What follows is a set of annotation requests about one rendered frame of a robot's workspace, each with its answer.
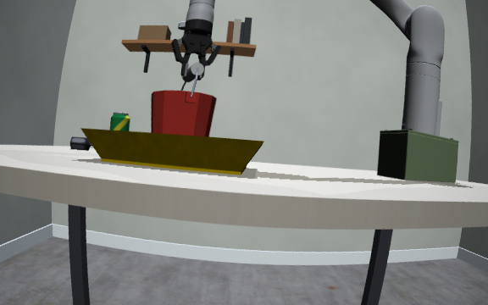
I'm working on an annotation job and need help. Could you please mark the green drink can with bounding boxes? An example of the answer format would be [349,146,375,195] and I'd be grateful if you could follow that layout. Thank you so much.
[110,113,130,131]

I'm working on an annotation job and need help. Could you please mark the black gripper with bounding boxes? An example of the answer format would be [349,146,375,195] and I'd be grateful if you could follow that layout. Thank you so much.
[172,19,221,80]

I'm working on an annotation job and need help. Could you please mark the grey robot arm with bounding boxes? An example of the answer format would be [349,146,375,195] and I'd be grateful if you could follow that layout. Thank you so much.
[178,0,445,136]

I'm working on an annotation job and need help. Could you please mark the red pail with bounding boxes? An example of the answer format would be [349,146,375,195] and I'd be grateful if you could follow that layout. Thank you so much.
[151,63,217,136]

